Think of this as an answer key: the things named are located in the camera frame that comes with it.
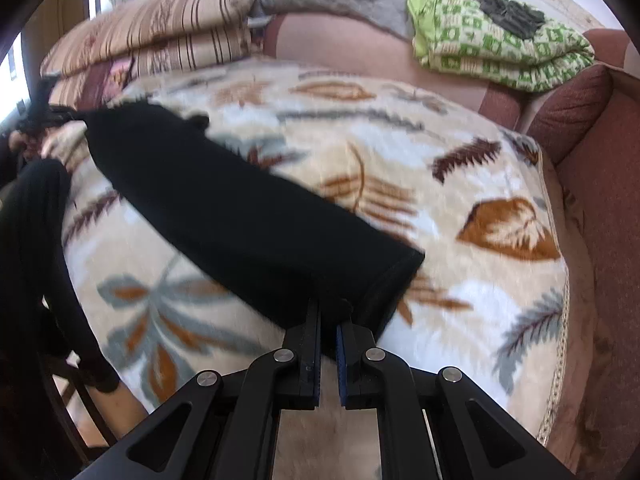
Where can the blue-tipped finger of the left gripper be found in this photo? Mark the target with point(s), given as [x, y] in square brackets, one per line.
[41, 115]

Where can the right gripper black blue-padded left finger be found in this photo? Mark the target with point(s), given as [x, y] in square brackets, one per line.
[222, 426]

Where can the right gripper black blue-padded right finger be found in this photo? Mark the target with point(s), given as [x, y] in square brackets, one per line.
[435, 425]

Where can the black pants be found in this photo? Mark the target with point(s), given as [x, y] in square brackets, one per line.
[281, 249]

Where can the cream leaf-pattern fleece blanket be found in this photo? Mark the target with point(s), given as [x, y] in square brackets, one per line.
[489, 297]

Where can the beige striped folded blanket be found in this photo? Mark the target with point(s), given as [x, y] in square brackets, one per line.
[146, 37]

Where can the green white patterned folded blanket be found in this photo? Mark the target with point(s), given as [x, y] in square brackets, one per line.
[458, 37]

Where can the black lace cloth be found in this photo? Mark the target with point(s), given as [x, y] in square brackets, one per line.
[517, 18]

